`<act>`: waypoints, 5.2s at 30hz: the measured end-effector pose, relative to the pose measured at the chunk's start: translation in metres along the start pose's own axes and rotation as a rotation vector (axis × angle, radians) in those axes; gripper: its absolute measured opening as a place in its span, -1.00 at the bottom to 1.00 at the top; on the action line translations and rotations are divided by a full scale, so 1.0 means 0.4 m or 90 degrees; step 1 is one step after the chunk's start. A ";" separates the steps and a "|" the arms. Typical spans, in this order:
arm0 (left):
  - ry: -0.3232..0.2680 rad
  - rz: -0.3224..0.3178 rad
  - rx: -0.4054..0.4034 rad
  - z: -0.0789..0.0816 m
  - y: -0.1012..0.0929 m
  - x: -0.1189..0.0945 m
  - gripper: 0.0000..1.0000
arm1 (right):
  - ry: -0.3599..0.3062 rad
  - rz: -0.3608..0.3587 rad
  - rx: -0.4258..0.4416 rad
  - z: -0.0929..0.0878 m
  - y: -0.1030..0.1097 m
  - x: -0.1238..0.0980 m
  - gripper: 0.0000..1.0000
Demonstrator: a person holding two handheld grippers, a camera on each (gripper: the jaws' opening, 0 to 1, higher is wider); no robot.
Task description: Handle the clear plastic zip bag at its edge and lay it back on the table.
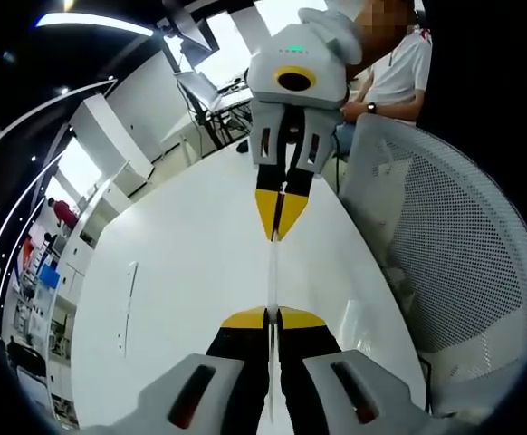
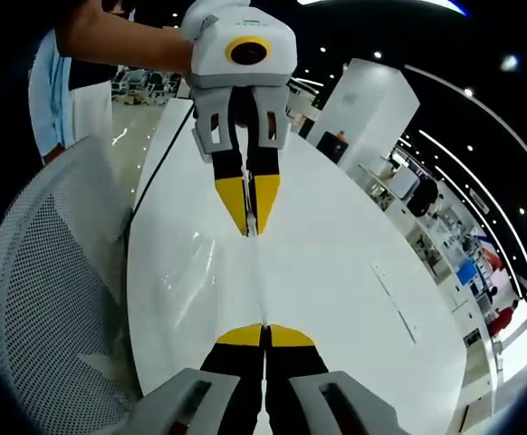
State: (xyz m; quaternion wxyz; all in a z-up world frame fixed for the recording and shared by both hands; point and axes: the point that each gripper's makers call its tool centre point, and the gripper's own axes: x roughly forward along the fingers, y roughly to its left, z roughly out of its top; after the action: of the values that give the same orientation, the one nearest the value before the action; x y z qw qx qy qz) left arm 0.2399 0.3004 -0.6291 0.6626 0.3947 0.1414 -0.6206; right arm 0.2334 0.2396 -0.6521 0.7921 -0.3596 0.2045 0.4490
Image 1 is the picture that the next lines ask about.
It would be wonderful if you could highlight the white mesh office chair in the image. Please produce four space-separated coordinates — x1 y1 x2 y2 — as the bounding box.
337 111 527 419

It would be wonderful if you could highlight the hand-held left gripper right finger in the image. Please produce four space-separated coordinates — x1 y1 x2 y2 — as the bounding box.
275 305 484 435

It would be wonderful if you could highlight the open laptop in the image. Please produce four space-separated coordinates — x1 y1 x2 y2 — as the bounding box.
174 69 223 109

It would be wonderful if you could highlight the black hanging monitor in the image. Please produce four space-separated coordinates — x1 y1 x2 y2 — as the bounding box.
162 0 222 56

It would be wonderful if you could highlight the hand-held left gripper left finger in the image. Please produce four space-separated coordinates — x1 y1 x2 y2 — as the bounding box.
80 305 277 435

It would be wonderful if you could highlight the white office desk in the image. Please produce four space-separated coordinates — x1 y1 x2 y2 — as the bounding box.
194 84 256 149

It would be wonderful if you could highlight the white square pillar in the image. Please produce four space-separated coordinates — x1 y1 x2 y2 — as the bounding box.
69 96 155 197

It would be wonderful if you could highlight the clear food packaging bag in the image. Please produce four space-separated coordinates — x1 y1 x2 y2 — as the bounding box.
266 179 284 423

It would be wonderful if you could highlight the white table cable cover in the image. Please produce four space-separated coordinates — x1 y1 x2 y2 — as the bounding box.
117 260 139 360

